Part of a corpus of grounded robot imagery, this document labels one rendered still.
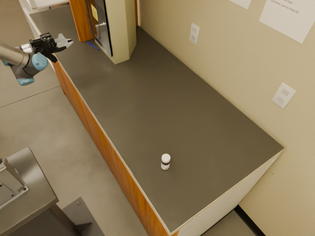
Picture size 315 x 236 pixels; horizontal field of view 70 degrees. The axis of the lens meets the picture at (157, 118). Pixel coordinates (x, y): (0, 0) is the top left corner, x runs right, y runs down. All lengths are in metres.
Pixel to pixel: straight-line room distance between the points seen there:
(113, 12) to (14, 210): 1.07
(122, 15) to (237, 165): 1.03
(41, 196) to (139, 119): 0.57
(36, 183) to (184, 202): 0.63
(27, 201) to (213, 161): 0.81
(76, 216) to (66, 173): 0.40
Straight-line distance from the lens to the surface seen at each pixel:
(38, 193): 1.11
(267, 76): 1.20
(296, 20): 1.07
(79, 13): 1.76
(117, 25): 1.46
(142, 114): 1.24
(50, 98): 2.88
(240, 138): 1.23
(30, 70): 1.28
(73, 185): 2.14
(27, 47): 1.39
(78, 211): 2.03
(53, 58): 1.45
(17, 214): 1.10
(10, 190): 1.08
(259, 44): 1.18
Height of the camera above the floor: 1.87
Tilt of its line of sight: 50 degrees down
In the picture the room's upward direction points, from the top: 2 degrees clockwise
